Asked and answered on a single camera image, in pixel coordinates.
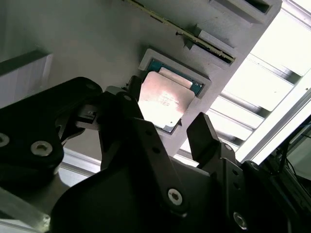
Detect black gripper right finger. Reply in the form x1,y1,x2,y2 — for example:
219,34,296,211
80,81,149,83
186,111,306,233

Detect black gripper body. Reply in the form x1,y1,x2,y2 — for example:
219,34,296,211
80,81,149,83
50,157,228,233

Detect silver CPU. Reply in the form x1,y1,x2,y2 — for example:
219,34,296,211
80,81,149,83
137,59,205,133

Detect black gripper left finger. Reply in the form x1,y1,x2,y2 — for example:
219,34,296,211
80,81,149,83
0,75,191,217

